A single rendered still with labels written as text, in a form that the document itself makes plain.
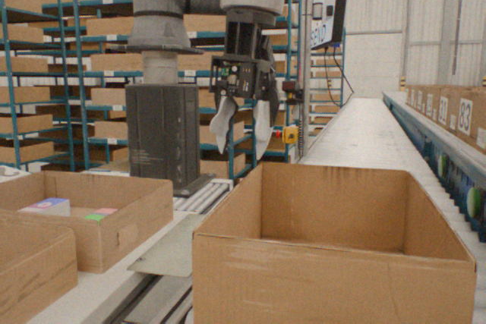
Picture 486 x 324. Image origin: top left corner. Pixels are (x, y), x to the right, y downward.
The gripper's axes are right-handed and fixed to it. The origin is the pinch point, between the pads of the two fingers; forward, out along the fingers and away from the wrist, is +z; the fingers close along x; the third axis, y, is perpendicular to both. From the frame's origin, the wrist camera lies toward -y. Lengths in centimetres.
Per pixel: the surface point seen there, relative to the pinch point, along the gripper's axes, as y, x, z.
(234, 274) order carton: 19.6, 6.5, 10.0
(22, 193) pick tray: -15, -61, 24
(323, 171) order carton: -19.7, 11.7, 6.4
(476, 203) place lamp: -37, 44, 12
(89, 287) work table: 8.4, -21.2, 25.7
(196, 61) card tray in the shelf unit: -138, -73, -14
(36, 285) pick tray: 16.7, -23.8, 21.5
